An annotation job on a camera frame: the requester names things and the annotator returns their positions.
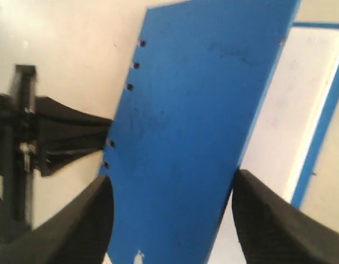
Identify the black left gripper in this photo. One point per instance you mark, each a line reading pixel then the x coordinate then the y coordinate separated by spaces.
pixel 17 143

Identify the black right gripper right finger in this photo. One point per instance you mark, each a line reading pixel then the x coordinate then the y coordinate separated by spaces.
pixel 270 230

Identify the blue ring-binder notebook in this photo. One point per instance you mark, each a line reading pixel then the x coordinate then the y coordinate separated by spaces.
pixel 214 87

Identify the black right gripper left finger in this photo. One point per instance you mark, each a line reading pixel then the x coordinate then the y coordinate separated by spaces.
pixel 79 233

